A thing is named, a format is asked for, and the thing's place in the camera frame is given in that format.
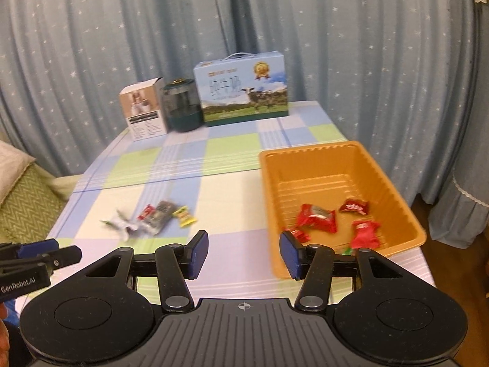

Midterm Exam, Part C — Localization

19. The yellow green candy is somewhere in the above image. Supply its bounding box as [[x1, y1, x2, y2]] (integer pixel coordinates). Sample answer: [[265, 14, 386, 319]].
[[172, 206, 197, 228]]

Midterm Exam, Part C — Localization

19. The large red candy packet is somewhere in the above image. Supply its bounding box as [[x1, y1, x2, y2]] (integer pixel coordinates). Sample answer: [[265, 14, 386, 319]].
[[297, 204, 337, 234]]

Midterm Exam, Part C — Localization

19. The grey black snack packet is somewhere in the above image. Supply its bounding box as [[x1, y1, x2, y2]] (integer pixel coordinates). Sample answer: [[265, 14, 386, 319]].
[[141, 201, 177, 236]]

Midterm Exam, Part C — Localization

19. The white green wrapper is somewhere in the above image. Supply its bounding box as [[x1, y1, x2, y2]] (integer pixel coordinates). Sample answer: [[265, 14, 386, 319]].
[[100, 209, 139, 242]]

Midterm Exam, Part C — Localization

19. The person's right hand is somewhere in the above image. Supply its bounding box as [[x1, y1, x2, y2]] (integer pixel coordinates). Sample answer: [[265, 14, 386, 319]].
[[0, 303, 10, 367]]

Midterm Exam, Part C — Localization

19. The green sofa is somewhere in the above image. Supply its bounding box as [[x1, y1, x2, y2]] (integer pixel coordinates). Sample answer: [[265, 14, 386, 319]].
[[0, 132, 81, 245]]

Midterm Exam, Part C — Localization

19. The green zigzag cushion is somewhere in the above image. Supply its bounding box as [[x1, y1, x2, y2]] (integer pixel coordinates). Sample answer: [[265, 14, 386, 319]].
[[1, 164, 65, 243]]

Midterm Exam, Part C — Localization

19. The red candy in tray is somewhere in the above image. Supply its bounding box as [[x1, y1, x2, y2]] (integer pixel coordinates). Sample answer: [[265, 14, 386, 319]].
[[338, 198, 370, 216], [350, 220, 381, 249]]

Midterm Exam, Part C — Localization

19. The small red white candy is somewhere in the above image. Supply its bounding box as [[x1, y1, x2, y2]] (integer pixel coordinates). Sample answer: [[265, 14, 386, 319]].
[[137, 204, 155, 221]]

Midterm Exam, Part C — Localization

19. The orange plastic tray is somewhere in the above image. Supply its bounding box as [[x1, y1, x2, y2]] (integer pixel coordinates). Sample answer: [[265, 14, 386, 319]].
[[259, 141, 426, 278]]

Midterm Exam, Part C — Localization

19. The plaid tablecloth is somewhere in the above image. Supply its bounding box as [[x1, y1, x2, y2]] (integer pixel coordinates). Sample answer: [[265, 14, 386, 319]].
[[50, 101, 433, 299]]

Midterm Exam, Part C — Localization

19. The beige pillow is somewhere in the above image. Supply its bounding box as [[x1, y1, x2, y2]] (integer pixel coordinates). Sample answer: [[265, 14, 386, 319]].
[[0, 141, 36, 204]]

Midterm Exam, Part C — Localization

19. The small beige product box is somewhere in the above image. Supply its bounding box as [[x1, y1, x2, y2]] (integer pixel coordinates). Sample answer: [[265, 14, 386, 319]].
[[119, 77, 168, 141]]

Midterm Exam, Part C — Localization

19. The dark green glass jar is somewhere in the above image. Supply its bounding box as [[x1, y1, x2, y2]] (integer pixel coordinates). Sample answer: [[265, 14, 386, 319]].
[[163, 78, 204, 133]]

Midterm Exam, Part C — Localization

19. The blue milk carton box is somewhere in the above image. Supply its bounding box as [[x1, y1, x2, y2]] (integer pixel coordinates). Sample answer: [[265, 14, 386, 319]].
[[193, 51, 289, 127]]

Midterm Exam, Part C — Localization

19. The blue star curtain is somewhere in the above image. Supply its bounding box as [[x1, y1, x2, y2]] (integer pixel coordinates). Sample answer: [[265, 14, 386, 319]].
[[1, 0, 488, 248]]

